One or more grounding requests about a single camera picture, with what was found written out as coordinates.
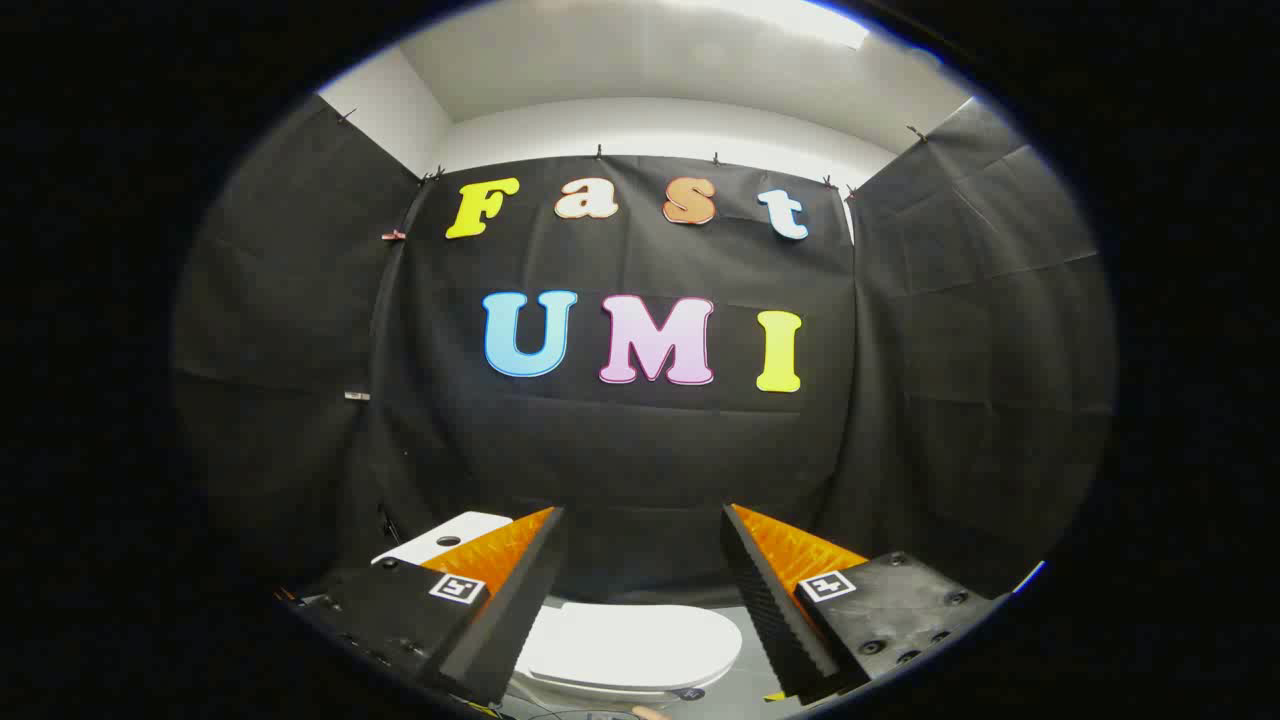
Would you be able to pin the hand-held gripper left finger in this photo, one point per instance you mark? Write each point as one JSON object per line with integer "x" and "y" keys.
{"x": 510, "y": 620}

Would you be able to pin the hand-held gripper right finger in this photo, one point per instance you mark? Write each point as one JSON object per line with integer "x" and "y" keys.
{"x": 770, "y": 610}

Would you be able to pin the white toilet tank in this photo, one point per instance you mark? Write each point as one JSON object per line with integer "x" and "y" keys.
{"x": 470, "y": 528}

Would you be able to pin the black backdrop cloth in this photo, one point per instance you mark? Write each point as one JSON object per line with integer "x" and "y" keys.
{"x": 640, "y": 450}

